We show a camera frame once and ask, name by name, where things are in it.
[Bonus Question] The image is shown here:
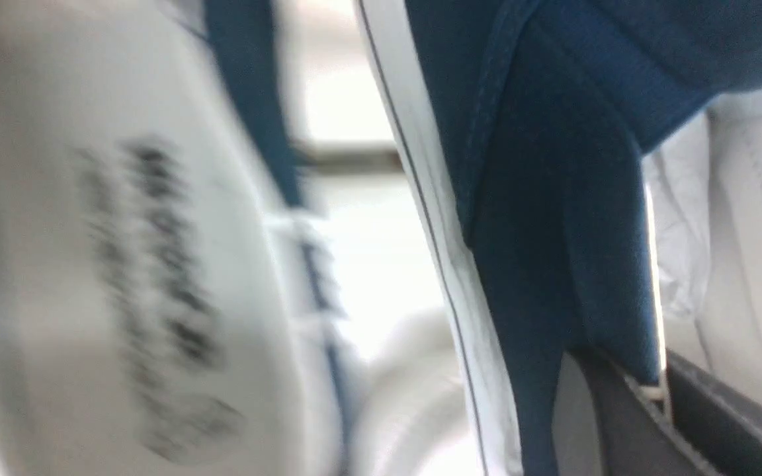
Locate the stainless steel shoe rack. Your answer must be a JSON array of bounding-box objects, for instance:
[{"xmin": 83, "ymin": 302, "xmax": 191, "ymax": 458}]
[{"xmin": 292, "ymin": 139, "xmax": 404, "ymax": 175}]

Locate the navy slip-on shoe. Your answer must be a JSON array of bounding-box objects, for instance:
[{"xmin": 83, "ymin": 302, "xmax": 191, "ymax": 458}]
[
  {"xmin": 0, "ymin": 1, "xmax": 351, "ymax": 475},
  {"xmin": 358, "ymin": 1, "xmax": 762, "ymax": 475}
]

